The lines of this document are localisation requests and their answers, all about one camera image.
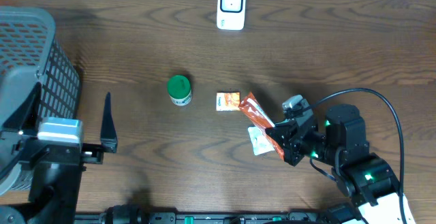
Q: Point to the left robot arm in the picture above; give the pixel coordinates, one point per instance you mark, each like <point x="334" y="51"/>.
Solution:
<point x="53" y="195"/>

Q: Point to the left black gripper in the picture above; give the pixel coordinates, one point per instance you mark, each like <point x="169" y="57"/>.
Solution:
<point x="87" y="156"/>

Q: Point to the white barcode scanner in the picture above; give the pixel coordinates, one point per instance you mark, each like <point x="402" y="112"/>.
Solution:
<point x="231" y="14"/>

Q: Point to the small orange sachet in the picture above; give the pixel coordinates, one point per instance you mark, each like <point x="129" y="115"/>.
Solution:
<point x="226" y="102"/>

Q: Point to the orange snack bar wrapper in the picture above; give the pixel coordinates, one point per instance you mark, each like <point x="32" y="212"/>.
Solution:
<point x="251" y="108"/>

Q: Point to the grey plastic basket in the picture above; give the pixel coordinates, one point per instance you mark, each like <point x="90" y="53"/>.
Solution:
<point x="30" y="54"/>

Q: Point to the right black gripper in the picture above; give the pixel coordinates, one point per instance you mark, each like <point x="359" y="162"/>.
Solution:
<point x="287" y="135"/>

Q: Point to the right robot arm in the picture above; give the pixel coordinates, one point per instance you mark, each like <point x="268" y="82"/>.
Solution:
<point x="376" y="193"/>

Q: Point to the green lid jar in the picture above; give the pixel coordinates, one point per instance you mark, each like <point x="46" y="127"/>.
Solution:
<point x="179" y="90"/>

